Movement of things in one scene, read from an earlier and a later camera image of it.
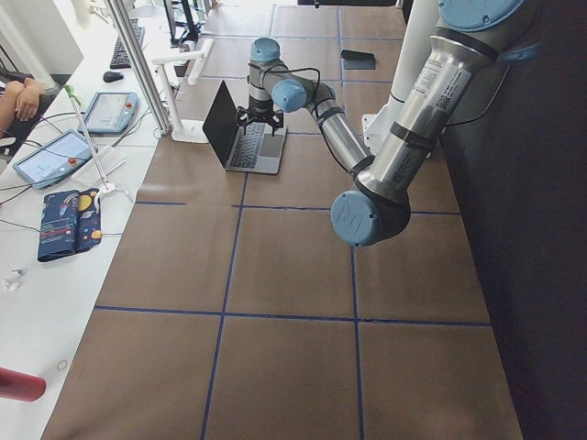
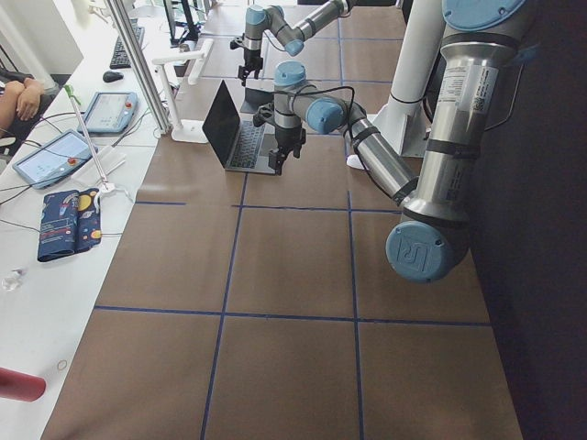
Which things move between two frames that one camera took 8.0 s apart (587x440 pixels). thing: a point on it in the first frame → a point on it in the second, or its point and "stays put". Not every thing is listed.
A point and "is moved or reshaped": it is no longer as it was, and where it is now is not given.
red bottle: (21, 387) stays put
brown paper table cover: (234, 310) stays put
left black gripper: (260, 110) → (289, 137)
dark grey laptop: (257, 151) stays put
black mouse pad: (358, 60) is moved or reshaped
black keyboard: (119, 58) stays put
